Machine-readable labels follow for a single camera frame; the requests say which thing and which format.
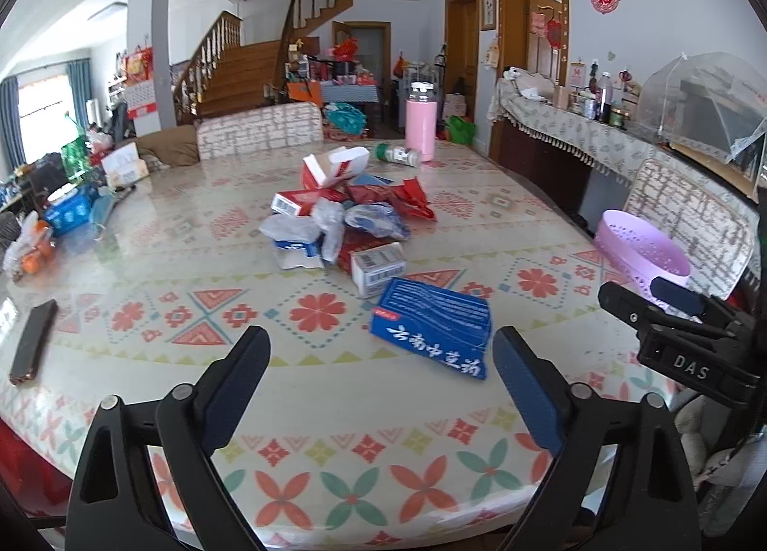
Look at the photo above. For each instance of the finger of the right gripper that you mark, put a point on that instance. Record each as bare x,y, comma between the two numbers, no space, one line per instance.
687,301
647,318

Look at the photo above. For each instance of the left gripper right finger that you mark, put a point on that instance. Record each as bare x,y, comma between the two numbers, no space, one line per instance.
619,479

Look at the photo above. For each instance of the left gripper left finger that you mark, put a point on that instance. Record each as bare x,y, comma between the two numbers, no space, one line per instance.
115,502

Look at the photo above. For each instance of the blue medicine box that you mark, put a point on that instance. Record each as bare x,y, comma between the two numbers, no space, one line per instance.
442,325

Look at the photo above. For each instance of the purple perforated basket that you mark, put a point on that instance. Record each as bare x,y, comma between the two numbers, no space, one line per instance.
640,251

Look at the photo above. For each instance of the patterned chair right side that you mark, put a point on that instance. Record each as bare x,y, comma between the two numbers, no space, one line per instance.
717,241

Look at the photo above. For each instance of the patterned chair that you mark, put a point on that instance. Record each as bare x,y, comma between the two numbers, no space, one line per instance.
262,129
717,241

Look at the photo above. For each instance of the black phone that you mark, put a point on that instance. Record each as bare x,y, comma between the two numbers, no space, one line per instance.
33,338

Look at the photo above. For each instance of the mesh food cover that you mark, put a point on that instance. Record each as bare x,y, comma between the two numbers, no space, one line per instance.
714,103

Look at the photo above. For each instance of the leaf pattern sideboard cloth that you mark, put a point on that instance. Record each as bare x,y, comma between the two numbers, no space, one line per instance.
608,149

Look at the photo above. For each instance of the floral tablecloth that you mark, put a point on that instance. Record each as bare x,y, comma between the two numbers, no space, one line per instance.
349,441

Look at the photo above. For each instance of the red plastic bag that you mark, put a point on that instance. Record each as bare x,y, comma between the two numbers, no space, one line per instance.
408,198

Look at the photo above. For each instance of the white barcode box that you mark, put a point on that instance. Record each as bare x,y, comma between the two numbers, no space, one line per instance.
372,269

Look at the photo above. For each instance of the blue white crumpled bag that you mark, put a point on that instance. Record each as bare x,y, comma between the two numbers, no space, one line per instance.
380,220

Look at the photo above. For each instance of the green capped spice bottle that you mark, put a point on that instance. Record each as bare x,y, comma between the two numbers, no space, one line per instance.
398,155

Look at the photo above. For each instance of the pink thermos bottle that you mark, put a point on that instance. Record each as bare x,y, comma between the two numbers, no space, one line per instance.
421,119

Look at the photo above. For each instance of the blue basket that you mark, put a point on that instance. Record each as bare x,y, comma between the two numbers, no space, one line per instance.
70,210

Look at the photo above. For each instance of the white blue tissue pack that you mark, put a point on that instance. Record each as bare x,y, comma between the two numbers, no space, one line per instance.
295,239

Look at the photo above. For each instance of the red white open carton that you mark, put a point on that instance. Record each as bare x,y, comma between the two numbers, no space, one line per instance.
325,170

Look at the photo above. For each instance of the red barcode box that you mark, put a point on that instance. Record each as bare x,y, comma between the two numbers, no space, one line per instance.
301,202

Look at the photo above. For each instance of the patterned chair far side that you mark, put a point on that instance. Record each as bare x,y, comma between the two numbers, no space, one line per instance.
262,129

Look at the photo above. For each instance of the wooden staircase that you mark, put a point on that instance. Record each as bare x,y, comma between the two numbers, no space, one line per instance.
226,75

